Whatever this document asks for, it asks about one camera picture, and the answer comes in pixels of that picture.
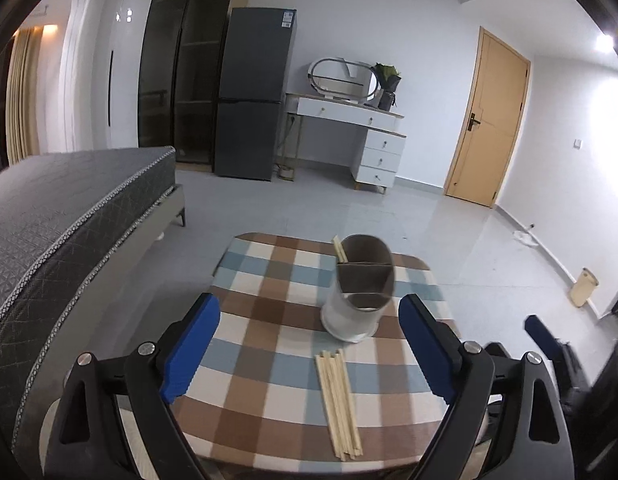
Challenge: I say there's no grey bed frame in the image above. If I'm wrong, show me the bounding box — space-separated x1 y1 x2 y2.
14 182 187 446

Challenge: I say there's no grey refrigerator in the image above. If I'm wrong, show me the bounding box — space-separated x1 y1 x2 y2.
214 7 298 182

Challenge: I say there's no beige trash bin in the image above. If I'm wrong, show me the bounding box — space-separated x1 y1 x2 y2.
569 268 600 307

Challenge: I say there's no tan wooden door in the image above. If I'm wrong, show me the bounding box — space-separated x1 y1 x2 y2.
444 26 532 209

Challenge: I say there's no checked tablecloth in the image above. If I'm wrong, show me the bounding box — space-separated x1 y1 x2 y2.
166 232 490 463

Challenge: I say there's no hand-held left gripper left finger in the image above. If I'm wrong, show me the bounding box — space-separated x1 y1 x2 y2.
45 292 222 480

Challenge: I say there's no bundle of wooden chopsticks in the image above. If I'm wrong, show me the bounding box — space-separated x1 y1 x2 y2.
315 350 364 461

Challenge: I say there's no beige curtain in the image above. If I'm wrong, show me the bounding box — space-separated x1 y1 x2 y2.
6 27 42 166

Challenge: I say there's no white vanity desk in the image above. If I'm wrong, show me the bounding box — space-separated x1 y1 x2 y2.
285 92 407 195

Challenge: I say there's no oval vanity mirror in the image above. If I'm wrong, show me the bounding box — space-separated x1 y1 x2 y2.
308 58 380 106

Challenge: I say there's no white wardrobe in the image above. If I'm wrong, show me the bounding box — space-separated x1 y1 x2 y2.
64 0 162 153

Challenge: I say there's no dark glass cabinet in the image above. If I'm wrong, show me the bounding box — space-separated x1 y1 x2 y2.
138 0 240 166

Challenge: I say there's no white utensil holder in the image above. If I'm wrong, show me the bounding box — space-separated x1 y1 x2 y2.
320 234 396 343

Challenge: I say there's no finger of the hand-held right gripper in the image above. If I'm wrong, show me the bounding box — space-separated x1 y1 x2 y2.
524 314 570 362

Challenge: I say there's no grey quilted mattress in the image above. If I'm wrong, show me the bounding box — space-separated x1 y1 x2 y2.
0 146 177 441

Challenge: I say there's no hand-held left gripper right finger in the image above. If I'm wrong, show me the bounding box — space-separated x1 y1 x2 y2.
398 294 574 480

